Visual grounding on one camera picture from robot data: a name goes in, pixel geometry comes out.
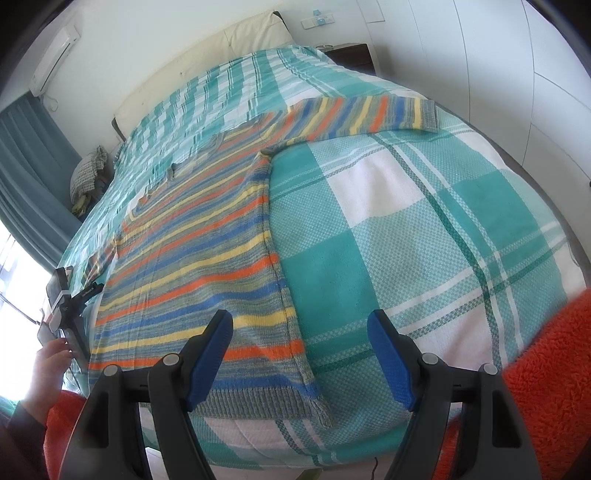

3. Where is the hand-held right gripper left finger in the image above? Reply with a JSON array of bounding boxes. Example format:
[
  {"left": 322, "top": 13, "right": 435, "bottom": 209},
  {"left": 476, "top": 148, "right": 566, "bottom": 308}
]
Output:
[{"left": 58, "top": 310, "right": 234, "bottom": 480}]

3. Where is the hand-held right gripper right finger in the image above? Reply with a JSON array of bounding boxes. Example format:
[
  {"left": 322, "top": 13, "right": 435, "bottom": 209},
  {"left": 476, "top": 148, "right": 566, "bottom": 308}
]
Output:
[{"left": 367, "top": 309, "right": 543, "bottom": 480}]

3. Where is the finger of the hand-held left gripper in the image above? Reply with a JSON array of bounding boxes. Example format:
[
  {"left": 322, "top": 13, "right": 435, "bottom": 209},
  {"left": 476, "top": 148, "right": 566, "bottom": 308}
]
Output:
[{"left": 69, "top": 281, "right": 103, "bottom": 319}]

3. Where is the striped knitted sweater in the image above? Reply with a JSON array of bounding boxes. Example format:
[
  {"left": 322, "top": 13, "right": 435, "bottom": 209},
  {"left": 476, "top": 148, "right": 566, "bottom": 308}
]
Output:
[{"left": 82, "top": 95, "right": 439, "bottom": 428}]

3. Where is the person's left forearm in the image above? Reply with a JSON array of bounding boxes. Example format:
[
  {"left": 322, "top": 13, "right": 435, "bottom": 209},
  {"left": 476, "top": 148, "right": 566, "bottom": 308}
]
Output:
[{"left": 0, "top": 401, "right": 49, "bottom": 480}]

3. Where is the pile of checked clothes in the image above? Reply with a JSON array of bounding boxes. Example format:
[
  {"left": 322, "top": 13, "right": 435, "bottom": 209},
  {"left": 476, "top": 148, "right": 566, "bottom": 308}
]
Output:
[{"left": 69, "top": 144, "right": 110, "bottom": 217}]

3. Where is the person's left hand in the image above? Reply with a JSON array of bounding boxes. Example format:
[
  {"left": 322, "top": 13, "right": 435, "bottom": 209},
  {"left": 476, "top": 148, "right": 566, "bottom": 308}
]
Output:
[{"left": 23, "top": 338, "right": 73, "bottom": 428}]

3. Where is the teal curtain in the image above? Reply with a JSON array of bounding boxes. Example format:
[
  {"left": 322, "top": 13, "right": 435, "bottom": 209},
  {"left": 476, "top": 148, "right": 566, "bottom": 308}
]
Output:
[{"left": 0, "top": 90, "right": 84, "bottom": 273}]

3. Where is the teal checked blanket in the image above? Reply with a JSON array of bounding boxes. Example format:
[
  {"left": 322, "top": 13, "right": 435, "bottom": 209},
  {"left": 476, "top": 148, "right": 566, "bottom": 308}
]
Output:
[{"left": 62, "top": 45, "right": 583, "bottom": 468}]

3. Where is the white air conditioner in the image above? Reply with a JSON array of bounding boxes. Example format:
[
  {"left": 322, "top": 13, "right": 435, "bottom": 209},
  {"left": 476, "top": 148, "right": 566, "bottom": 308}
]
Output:
[{"left": 30, "top": 24, "right": 81, "bottom": 97}]

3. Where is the cream bed headboard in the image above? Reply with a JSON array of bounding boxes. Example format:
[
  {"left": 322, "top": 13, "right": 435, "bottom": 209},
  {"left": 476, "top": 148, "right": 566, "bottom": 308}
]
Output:
[{"left": 112, "top": 10, "right": 293, "bottom": 139}]

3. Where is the dark wooden nightstand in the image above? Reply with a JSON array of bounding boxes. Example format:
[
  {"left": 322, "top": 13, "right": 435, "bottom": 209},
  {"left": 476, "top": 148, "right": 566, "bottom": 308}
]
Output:
[{"left": 324, "top": 42, "right": 380, "bottom": 77}]

